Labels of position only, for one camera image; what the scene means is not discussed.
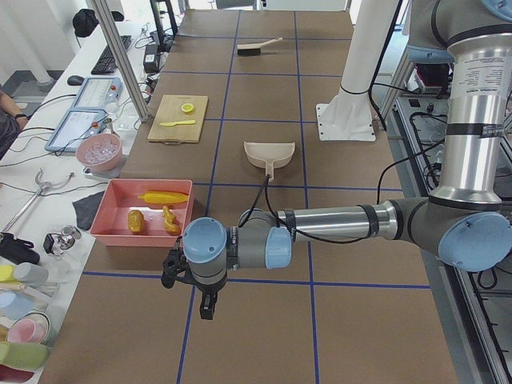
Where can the beige brush black bristles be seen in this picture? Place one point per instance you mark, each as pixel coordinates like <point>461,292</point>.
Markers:
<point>255,49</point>

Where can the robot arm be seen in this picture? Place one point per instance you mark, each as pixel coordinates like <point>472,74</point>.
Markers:
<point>459,221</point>

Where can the pink cup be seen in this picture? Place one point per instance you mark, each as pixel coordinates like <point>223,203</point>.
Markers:
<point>34,328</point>

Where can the pink plastic bin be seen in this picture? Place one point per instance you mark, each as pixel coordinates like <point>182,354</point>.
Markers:
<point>110,223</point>

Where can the beige plastic dustpan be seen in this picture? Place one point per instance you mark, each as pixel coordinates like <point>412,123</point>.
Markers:
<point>269,156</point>

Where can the wooden cutting board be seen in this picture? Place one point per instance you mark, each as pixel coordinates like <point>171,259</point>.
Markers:
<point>169,110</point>

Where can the brown toy potato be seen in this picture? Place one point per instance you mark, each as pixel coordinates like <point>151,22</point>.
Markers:
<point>136,222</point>

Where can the lower teach pendant tablet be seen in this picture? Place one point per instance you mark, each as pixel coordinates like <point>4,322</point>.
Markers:
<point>76,126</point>

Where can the black computer mouse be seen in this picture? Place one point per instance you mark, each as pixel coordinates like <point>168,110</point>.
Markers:
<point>75,80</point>

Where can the yellow toy lemon slices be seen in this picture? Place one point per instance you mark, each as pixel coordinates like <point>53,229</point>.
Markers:
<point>187,108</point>

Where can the yellow toy corn cob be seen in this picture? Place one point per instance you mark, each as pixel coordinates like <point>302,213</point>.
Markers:
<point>163,197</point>

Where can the grey cup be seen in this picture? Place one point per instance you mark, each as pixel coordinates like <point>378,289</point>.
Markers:
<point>30,274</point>

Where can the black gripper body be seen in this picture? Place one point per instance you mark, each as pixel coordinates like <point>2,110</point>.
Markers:
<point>206,290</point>

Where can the yellow plastic toy knife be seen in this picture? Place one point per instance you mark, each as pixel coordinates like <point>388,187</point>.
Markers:
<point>178,123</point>

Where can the green cup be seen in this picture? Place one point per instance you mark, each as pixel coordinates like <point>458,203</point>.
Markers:
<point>24,356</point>

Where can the dark grey cloth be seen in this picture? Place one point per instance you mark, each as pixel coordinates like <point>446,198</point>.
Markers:
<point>85,210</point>

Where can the teach pendant tablet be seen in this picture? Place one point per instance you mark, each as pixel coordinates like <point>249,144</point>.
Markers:
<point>76,126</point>
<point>95,91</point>

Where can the black power adapter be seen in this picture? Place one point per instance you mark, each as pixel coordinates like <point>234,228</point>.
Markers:
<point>151,60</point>

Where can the upper teach pendant tablet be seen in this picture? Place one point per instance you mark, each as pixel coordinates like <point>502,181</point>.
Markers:
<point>95,91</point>

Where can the black computer keyboard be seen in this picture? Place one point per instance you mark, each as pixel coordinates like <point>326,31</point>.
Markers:
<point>106,63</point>

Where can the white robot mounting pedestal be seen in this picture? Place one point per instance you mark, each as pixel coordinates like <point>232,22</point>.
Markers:
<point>348,116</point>

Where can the tan toy ginger root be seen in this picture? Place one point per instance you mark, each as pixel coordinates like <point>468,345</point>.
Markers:
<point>170,222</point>

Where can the aluminium frame post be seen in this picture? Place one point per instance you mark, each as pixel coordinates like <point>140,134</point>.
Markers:
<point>114,42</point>

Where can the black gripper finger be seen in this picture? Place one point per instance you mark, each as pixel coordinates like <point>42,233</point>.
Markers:
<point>207,305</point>

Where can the pink bowl with ice cubes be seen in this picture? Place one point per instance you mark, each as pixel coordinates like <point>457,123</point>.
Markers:
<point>100,152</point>

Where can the metal grabber tool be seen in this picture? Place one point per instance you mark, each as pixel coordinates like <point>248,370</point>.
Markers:
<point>43,186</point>

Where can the light blue cup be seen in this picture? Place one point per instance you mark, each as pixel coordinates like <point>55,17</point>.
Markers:
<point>15,305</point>

